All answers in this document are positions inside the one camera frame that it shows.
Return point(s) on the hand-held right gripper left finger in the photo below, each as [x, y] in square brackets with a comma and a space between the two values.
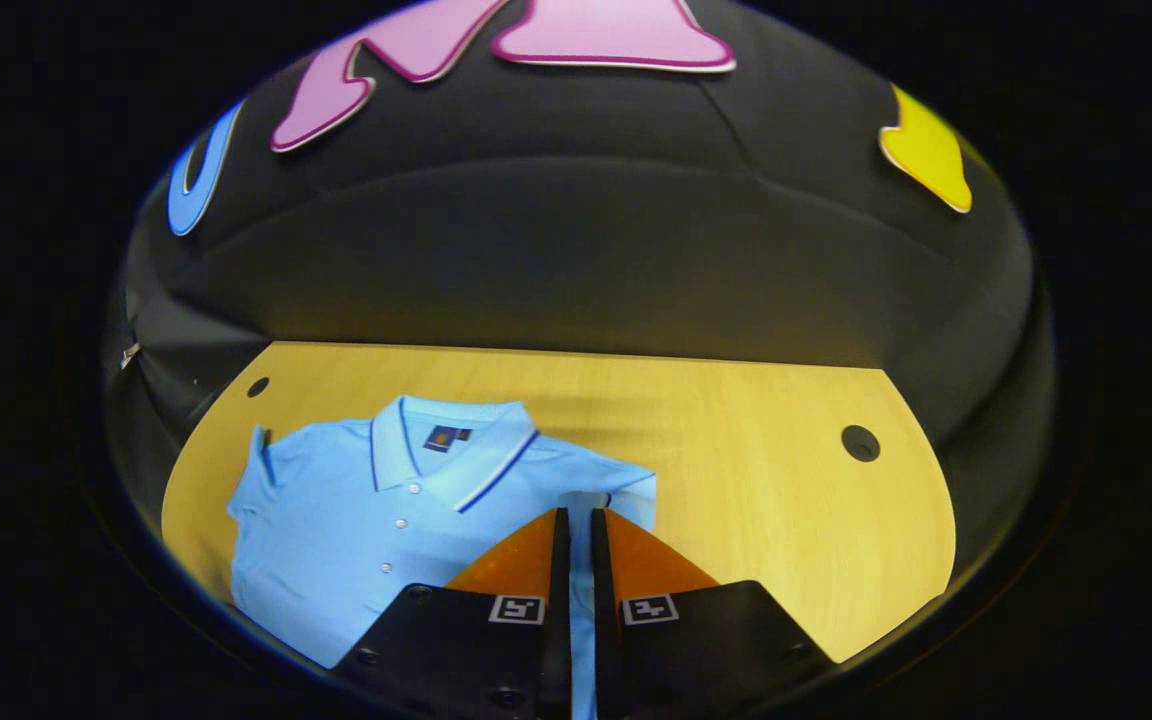
[558, 660]

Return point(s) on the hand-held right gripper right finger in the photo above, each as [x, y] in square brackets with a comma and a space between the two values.
[604, 660]

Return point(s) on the light blue T-shirt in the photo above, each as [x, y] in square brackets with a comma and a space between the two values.
[336, 520]

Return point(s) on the black backdrop cloth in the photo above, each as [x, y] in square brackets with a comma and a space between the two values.
[586, 250]

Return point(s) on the silver metal clip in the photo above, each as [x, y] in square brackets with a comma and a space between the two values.
[129, 355]

